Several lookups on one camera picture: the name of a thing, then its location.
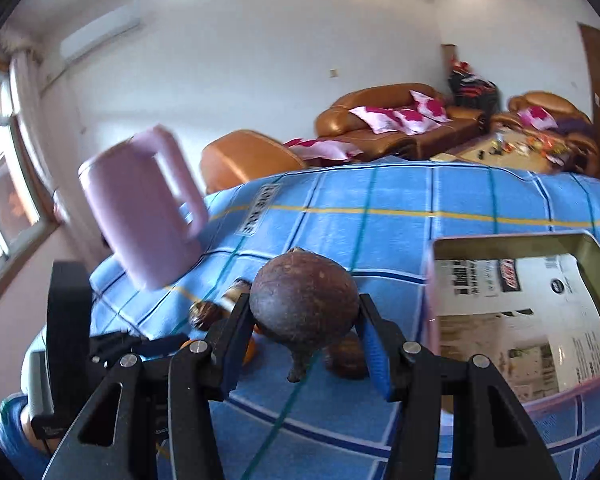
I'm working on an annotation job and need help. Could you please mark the chocolate glazed pastry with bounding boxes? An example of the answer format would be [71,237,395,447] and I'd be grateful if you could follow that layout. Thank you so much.
[188,300,226,332]

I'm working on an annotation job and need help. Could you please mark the small orange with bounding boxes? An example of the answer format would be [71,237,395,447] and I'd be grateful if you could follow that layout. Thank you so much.
[180,337,258,366]

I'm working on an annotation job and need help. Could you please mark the dark purple passion fruit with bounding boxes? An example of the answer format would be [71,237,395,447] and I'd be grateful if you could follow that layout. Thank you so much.
[249,247,360,384]

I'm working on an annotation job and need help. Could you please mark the pink cookie tin box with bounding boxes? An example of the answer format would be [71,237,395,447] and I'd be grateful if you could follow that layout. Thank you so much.
[426,231,600,412]

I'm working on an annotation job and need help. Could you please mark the pink electric kettle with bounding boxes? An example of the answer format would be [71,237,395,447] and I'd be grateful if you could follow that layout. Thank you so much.
[78,125,209,289]

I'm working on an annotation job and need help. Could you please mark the blue plaid tablecloth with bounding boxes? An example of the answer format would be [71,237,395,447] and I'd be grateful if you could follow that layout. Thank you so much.
[0,155,600,480]

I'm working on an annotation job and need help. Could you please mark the brown leather chair near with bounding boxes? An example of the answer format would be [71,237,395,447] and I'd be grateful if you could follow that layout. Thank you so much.
[200,129,306,194]

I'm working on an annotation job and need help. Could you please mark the coffee table with clutter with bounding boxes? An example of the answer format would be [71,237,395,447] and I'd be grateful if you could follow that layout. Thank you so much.
[431,128,574,174]

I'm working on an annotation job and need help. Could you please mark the brown leather armchair far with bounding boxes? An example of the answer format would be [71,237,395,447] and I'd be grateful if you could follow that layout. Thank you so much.
[490,91,600,177]

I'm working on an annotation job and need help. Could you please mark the pink floral armchair pillow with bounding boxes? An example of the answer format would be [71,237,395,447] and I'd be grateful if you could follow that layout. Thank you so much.
[517,105,558,131]

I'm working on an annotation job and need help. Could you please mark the pink floral pillow middle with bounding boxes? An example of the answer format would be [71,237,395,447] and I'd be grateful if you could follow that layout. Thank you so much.
[392,107,439,136]

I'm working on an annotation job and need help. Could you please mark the pink floral pillow right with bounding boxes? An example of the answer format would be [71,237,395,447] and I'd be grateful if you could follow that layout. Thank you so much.
[411,90,451,124]

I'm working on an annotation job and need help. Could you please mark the pink floral pillow left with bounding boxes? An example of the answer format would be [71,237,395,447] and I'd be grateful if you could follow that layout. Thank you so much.
[350,106,402,134]

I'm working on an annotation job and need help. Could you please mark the stacked dark chairs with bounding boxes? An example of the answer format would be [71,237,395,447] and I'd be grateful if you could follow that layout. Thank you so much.
[448,60,500,115]

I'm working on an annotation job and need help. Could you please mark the brown leather three-seat sofa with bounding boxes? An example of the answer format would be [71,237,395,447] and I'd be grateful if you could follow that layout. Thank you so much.
[315,82,486,162]

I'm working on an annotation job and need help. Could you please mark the window with frame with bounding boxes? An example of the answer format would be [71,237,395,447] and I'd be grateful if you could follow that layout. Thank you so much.
[0,61,58,299]

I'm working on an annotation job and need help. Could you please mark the white wall air conditioner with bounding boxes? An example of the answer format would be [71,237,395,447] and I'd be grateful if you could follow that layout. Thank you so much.
[59,4,142,63]

